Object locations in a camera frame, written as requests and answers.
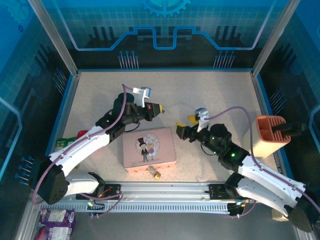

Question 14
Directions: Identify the brass padlock long steel shackle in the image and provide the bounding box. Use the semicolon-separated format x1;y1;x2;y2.
146;165;162;181

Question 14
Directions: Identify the pink tin box cartoon couple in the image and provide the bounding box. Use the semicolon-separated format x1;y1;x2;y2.
122;127;177;175

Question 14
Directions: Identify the cream orange utensil holder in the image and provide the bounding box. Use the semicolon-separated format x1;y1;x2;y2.
248;115;292;159

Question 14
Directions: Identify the green snack packet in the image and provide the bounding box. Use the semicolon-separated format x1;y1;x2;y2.
54;136;77;149

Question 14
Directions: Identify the tan small block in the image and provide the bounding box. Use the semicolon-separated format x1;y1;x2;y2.
271;209;289;223

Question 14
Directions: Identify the purple snack packet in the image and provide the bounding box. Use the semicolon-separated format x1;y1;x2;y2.
33;223;74;240
39;208;77;229

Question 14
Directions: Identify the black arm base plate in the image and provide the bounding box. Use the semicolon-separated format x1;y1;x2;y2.
75;183;124;201
208;183;242;201

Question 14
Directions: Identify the aluminium mounting rail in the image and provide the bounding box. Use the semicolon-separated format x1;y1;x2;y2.
74;180;251;201

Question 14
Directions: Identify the black handle tool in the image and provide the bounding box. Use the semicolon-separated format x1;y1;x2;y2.
271;122;309;137

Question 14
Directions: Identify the grey slotted cable duct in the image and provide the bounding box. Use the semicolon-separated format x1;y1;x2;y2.
39;201;242;214

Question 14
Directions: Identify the aluminium frame post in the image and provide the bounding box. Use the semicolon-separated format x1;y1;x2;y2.
26;0;80;77
251;0;300;78

